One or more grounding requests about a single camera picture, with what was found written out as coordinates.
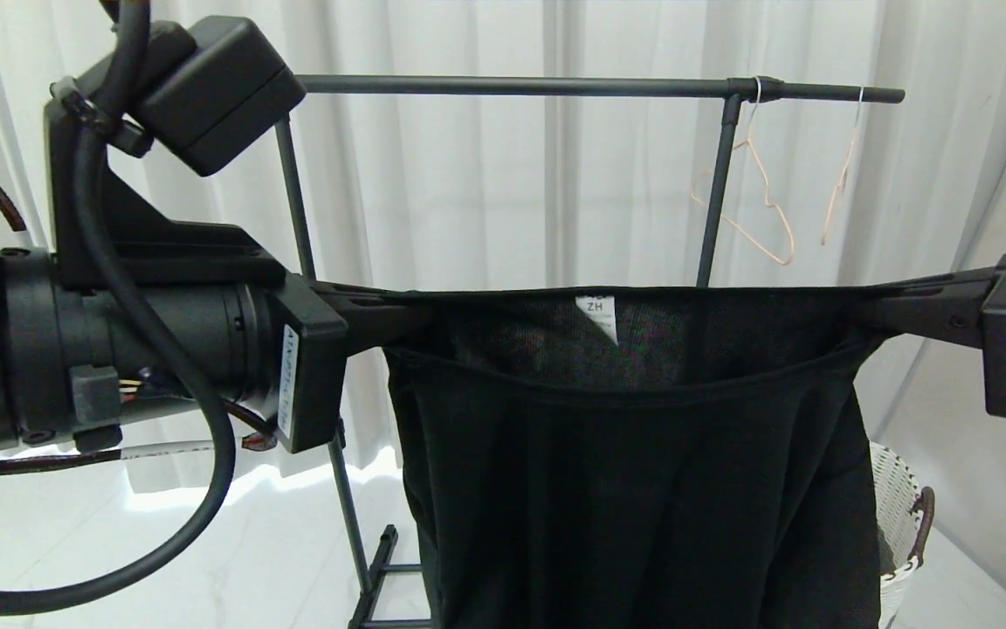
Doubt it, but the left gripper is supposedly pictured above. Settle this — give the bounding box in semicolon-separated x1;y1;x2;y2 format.
0;240;348;464

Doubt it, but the pink clothes hanger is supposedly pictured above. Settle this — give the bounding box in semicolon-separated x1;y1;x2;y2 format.
822;87;864;245
691;79;795;266

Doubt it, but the black garment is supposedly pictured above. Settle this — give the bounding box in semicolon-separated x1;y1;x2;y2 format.
381;284;884;629

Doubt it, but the white laundry basket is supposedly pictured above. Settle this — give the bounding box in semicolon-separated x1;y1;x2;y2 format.
868;441;936;629

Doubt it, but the black clothes rack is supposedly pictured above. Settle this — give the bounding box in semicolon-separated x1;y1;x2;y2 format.
276;74;906;629

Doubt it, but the white curtain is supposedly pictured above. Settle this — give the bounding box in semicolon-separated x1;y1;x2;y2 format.
0;0;1006;490

